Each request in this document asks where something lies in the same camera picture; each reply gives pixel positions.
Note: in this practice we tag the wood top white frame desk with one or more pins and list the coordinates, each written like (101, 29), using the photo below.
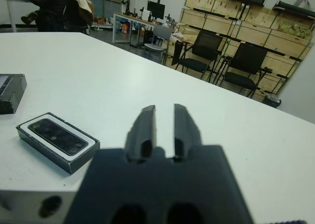
(114, 29)

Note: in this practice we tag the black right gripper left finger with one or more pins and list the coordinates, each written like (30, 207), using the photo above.
(144, 133)

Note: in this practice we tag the beige bag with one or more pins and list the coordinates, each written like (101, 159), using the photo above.
(82, 7)

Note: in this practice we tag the black mesh office chair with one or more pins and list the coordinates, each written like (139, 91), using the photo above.
(208, 41)
(248, 56)

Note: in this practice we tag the black camera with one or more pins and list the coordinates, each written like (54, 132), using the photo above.
(56, 136)

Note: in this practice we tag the black computer monitor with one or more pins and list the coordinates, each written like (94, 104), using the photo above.
(156, 9)

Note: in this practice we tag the person in dark clothes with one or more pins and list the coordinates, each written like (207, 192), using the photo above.
(51, 9)

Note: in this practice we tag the black box base white insert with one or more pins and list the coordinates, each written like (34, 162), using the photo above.
(44, 151)

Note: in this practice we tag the black box lid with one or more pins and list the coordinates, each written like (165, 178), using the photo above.
(14, 96)

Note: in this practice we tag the grey office chair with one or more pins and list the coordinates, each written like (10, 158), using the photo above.
(161, 33)

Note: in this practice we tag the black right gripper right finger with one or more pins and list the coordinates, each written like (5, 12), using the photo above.
(185, 133)

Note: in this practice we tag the small black stand device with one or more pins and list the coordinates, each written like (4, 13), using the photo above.
(126, 7)

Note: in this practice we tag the black waste bin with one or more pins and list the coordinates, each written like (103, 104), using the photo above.
(272, 101)

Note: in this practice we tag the small white box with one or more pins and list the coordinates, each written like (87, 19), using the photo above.
(146, 14)

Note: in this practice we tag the black rolled bundle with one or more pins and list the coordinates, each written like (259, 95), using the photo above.
(292, 6)

